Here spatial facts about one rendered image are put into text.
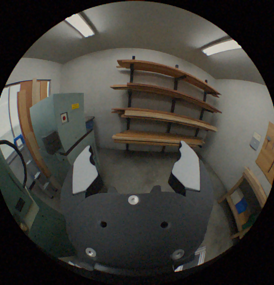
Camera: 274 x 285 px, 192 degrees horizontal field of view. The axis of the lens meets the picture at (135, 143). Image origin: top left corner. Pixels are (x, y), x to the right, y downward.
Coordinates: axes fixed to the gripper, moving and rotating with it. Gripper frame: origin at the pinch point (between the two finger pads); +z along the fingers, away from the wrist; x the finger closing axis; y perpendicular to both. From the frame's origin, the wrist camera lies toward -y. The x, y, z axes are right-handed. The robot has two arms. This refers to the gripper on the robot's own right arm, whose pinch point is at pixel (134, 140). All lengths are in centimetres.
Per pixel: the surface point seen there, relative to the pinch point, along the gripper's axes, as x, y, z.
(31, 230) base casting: -70, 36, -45
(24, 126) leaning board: -201, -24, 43
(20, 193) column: -76, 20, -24
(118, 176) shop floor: -39, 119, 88
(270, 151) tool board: 242, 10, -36
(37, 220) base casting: -69, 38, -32
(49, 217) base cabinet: -69, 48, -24
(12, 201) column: -77, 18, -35
